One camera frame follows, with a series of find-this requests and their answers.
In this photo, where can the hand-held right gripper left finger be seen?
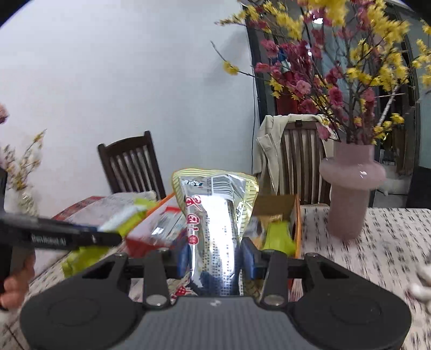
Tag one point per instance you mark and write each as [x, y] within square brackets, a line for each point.
[183, 262]

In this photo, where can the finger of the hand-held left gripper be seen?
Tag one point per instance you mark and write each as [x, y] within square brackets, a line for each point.
[84, 240]
[67, 226]

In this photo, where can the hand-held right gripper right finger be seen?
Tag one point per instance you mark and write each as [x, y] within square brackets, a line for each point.
[249, 259]

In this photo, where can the silver yellow-edged snack packet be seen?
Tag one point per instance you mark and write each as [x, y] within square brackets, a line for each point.
[215, 235]

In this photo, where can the orange cardboard box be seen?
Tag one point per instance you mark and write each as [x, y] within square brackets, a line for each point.
[144, 245]

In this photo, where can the green and white snack packet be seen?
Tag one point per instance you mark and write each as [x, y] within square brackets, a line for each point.
[134, 208]

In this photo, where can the person's left hand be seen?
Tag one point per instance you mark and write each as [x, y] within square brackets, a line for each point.
[16, 286]

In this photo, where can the lime green snack packet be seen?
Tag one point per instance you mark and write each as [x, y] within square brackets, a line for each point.
[277, 239]

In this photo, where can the dark wooden chair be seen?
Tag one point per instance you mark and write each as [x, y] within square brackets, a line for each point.
[131, 168]

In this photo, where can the small vase with dried flowers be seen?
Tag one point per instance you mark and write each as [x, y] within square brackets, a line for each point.
[37, 137]

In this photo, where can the wooden chair with jacket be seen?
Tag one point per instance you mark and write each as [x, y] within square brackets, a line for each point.
[299, 161]

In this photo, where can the beige jacket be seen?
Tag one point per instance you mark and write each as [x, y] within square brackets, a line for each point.
[269, 148]

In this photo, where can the pink ceramic vase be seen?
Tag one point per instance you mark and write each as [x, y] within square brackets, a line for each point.
[350, 188]

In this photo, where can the white cotton glove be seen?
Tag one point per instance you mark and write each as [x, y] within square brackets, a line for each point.
[422, 282]

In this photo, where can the pink and yellow flower branches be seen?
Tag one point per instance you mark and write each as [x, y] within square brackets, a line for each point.
[336, 67]

